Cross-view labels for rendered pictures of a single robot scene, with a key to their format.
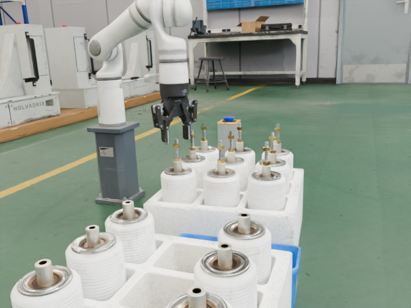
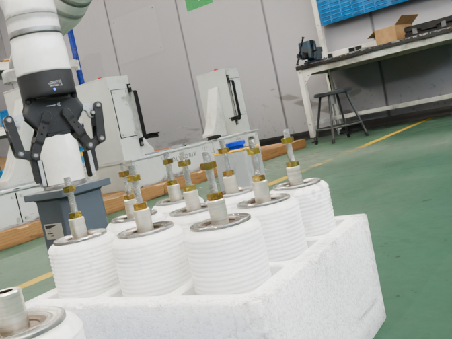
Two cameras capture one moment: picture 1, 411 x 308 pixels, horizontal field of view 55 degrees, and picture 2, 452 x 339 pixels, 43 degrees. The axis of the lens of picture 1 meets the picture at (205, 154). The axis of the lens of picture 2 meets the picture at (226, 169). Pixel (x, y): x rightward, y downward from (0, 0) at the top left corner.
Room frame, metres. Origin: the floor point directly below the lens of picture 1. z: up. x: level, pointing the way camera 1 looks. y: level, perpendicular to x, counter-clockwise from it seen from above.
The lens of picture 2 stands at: (0.28, -0.34, 0.37)
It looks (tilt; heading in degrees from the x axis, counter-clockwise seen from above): 5 degrees down; 14
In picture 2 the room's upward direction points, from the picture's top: 12 degrees counter-clockwise
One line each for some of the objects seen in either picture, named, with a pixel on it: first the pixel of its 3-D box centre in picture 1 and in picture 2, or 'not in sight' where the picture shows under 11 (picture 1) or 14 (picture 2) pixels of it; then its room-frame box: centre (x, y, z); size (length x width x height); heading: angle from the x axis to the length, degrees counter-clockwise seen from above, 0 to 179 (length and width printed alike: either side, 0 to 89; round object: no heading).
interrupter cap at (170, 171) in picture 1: (178, 171); (80, 237); (1.02, 0.08, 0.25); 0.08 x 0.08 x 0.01
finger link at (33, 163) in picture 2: (161, 132); (29, 167); (0.99, 0.11, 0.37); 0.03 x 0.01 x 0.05; 133
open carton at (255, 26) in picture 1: (252, 25); (393, 32); (5.98, -0.76, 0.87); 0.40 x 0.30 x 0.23; 54
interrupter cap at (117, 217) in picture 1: (129, 216); not in sight; (0.73, 0.16, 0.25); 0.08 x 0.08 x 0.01
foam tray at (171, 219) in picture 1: (232, 212); (216, 313); (1.09, -0.07, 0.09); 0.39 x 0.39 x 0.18; 73
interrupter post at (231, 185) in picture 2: (240, 146); (231, 185); (1.21, -0.11, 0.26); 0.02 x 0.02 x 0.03
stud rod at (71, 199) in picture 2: (177, 153); (72, 202); (1.02, 0.08, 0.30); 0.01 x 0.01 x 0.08
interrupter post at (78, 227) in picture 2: (177, 166); (78, 229); (1.02, 0.08, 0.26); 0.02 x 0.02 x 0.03
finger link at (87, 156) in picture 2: (186, 132); (89, 163); (1.04, 0.05, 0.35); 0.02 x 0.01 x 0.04; 43
